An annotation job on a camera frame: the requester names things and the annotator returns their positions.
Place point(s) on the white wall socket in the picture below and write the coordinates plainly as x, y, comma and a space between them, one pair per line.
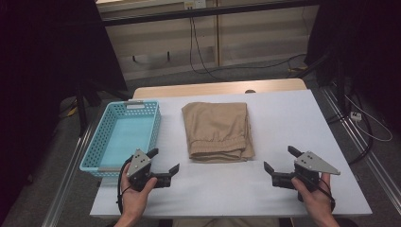
195, 3

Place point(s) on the white table board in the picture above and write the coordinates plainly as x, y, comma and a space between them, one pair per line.
277, 126

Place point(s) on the black curtain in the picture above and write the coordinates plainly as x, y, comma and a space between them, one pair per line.
44, 78
362, 56

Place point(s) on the aluminium floor rail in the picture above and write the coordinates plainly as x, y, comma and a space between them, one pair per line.
365, 148
67, 176

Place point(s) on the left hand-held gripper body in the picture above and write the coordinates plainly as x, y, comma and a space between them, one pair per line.
138, 164

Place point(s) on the person's left hand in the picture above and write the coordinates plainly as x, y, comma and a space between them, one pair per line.
135, 200

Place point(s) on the black stand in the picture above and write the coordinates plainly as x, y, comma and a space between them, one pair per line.
82, 107

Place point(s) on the beige pants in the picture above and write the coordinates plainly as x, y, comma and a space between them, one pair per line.
217, 132

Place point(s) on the wooden cabinet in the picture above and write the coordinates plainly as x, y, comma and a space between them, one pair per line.
239, 34

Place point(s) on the white power adapter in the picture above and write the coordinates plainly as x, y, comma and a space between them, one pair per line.
356, 116

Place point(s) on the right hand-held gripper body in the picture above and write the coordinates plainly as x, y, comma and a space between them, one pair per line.
310, 164

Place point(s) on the wooden table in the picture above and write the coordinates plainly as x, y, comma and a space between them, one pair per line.
220, 88

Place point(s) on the person's right hand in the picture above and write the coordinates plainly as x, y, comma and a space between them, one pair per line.
315, 201

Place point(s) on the person's lap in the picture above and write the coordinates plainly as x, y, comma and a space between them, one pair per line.
220, 222

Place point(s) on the light blue plastic basket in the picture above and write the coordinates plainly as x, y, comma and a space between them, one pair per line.
126, 135

